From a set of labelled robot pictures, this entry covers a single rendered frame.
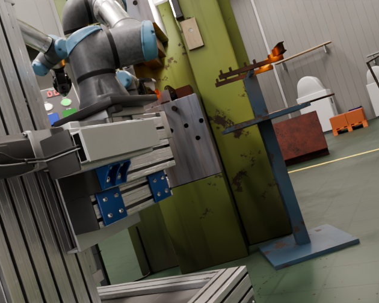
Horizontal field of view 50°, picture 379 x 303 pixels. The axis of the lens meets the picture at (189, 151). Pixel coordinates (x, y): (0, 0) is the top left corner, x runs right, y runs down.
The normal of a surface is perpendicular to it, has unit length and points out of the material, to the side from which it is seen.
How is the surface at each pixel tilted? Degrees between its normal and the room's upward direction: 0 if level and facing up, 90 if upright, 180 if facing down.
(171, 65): 90
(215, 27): 90
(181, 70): 90
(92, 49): 90
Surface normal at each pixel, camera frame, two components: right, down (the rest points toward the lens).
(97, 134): 0.83, -0.27
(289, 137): -0.31, 0.09
